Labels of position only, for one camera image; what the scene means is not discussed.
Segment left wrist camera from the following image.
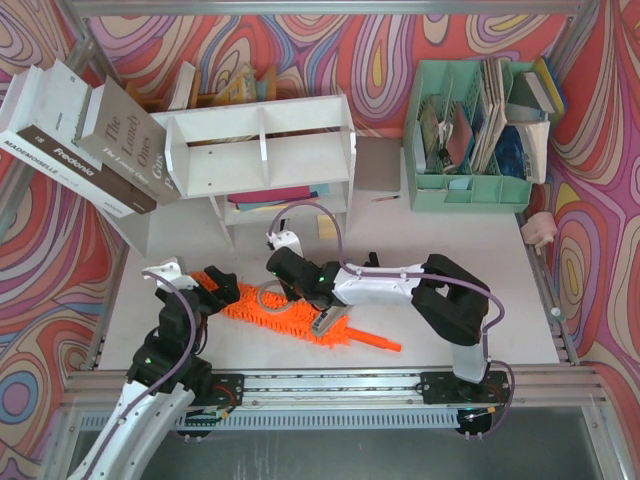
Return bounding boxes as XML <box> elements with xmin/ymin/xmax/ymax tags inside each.
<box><xmin>142</xmin><ymin>257</ymin><xmax>198</xmax><ymax>292</ymax></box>

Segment small pencil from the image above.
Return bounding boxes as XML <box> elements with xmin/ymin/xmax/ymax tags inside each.
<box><xmin>372</xmin><ymin>195</ymin><xmax>400</xmax><ymax>202</ymax></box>

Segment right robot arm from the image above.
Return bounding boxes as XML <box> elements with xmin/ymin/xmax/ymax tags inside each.
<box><xmin>266</xmin><ymin>247</ymin><xmax>504</xmax><ymax>384</ymax></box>

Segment grey Lonely Ones book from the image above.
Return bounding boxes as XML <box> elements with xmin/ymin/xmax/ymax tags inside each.
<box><xmin>77</xmin><ymin>77</ymin><xmax>180</xmax><ymax>206</ymax></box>

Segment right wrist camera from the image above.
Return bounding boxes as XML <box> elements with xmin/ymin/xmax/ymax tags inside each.
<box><xmin>267</xmin><ymin>230</ymin><xmax>304</xmax><ymax>259</ymax></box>

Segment mint green desk organizer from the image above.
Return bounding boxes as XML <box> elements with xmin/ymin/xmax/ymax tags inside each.
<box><xmin>402</xmin><ymin>57</ymin><xmax>551</xmax><ymax>213</ymax></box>

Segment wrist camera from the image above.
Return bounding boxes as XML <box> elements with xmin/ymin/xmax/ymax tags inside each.
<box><xmin>267</xmin><ymin>230</ymin><xmax>304</xmax><ymax>259</ymax></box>
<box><xmin>142</xmin><ymin>257</ymin><xmax>198</xmax><ymax>292</ymax></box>

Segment orange wooden book rack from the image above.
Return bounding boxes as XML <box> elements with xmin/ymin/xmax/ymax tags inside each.
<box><xmin>124</xmin><ymin>61</ymin><xmax>279</xmax><ymax>113</ymax></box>

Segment black binder clip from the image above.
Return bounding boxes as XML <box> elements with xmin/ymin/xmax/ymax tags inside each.
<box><xmin>364</xmin><ymin>252</ymin><xmax>380</xmax><ymax>267</ymax></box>

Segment brown white Fredonia book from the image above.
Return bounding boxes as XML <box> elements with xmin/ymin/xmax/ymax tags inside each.
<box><xmin>1</xmin><ymin>60</ymin><xmax>156</xmax><ymax>218</ymax></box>

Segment masking tape roll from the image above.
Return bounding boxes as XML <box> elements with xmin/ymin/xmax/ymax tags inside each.
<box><xmin>256</xmin><ymin>280</ymin><xmax>293</xmax><ymax>314</ymax></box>

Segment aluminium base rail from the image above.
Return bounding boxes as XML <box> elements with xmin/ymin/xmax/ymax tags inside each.
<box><xmin>153</xmin><ymin>368</ymin><xmax>513</xmax><ymax>407</ymax></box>

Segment yellow sticky note pad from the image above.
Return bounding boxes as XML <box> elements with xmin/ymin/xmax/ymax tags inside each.
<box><xmin>317</xmin><ymin>214</ymin><xmax>338</xmax><ymax>240</ymax></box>

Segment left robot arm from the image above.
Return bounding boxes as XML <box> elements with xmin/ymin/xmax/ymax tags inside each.
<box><xmin>69</xmin><ymin>259</ymin><xmax>244</xmax><ymax>479</ymax></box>

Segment orange microfiber duster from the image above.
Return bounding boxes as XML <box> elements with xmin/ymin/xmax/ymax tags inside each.
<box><xmin>222</xmin><ymin>282</ymin><xmax>402</xmax><ymax>352</ymax></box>

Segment white small bookshelf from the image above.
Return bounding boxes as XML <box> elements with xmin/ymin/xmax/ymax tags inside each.
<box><xmin>153</xmin><ymin>94</ymin><xmax>356</xmax><ymax>244</ymax></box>

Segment pink pig figurine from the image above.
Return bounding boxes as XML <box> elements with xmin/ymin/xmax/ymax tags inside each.
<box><xmin>520</xmin><ymin>211</ymin><xmax>557</xmax><ymax>255</ymax></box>

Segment stack of coloured paper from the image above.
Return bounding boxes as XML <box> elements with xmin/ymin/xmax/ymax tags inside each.
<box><xmin>227</xmin><ymin>184</ymin><xmax>330</xmax><ymax>212</ymax></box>

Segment books in green organizer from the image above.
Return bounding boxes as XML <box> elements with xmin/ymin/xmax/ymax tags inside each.
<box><xmin>406</xmin><ymin>56</ymin><xmax>567</xmax><ymax>184</ymax></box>

